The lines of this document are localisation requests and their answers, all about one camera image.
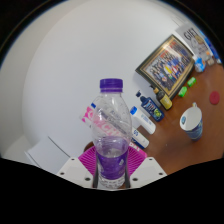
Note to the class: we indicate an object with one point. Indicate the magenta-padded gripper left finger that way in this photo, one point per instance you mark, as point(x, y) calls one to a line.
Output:
point(74, 170)

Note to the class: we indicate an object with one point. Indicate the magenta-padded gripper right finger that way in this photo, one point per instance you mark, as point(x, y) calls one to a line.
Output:
point(149, 170)

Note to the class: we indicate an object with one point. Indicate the clear purple-capped water bottle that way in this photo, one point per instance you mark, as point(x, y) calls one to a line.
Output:
point(111, 133)

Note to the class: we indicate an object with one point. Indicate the white refrigerator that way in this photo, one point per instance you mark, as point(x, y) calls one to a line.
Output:
point(46, 153)

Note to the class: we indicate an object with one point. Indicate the white blue-capped lotion bottle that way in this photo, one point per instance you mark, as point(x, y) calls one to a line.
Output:
point(144, 120)

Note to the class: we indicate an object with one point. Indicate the dark blue pump bottle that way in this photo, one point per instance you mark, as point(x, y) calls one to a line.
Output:
point(152, 109)

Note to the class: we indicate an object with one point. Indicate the blue patterned ceramic mug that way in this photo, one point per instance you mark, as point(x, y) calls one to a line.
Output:
point(194, 128)

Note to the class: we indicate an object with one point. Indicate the amber yellow-labelled pump bottle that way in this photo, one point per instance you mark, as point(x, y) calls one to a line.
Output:
point(164, 100)

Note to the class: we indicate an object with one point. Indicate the flat round red coaster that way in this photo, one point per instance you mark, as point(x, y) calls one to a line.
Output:
point(214, 98)

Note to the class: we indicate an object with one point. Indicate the framed group picture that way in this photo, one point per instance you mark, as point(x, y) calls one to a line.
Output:
point(165, 66)

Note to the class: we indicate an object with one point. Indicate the blue tissue pack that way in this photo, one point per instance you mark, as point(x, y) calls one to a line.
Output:
point(199, 65)

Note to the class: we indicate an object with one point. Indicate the white paper gift bag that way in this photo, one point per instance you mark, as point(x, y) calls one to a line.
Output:
point(192, 35)

